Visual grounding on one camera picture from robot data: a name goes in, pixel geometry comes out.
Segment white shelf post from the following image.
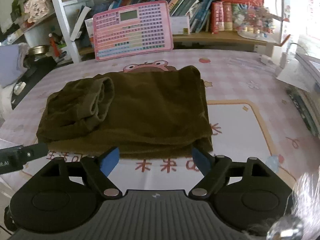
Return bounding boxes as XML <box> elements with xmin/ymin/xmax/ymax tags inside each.
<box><xmin>52</xmin><ymin>0</ymin><xmax>81</xmax><ymax>63</ymax></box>

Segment small white card box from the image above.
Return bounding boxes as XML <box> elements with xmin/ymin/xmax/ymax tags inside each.
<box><xmin>170</xmin><ymin>16</ymin><xmax>190</xmax><ymax>35</ymax></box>

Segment brass bowl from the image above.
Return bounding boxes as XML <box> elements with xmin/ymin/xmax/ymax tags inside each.
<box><xmin>28</xmin><ymin>45</ymin><xmax>50</xmax><ymax>56</ymax></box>

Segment colourful flower ornament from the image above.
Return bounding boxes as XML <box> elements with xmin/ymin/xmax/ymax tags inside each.
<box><xmin>237</xmin><ymin>7</ymin><xmax>274</xmax><ymax>41</ymax></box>

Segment white leaning book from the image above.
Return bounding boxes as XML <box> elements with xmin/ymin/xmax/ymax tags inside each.
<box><xmin>70</xmin><ymin>6</ymin><xmax>91</xmax><ymax>42</ymax></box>

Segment black storage bag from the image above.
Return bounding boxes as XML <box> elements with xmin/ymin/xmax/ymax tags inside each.
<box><xmin>11</xmin><ymin>56</ymin><xmax>57</xmax><ymax>109</ymax></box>

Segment dark brown garment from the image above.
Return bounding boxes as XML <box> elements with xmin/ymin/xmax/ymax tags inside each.
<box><xmin>36</xmin><ymin>66</ymin><xmax>213</xmax><ymax>159</ymax></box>

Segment pink cartoon desk mat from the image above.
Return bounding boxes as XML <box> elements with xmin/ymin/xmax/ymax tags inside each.
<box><xmin>1</xmin><ymin>50</ymin><xmax>319</xmax><ymax>185</ymax></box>

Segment pink keyboard learning toy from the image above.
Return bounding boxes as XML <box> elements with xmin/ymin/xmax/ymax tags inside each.
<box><xmin>93</xmin><ymin>1</ymin><xmax>174</xmax><ymax>61</ymax></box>

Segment floral plush doll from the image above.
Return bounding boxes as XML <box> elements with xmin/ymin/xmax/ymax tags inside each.
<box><xmin>24</xmin><ymin>0</ymin><xmax>54</xmax><ymax>23</ymax></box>

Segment folded lavender clothes stack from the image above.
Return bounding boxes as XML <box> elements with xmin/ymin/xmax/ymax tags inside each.
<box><xmin>0</xmin><ymin>43</ymin><xmax>30</xmax><ymax>88</ymax></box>

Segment white paper stack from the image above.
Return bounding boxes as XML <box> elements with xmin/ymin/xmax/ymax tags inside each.
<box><xmin>276</xmin><ymin>53</ymin><xmax>319</xmax><ymax>93</ymax></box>

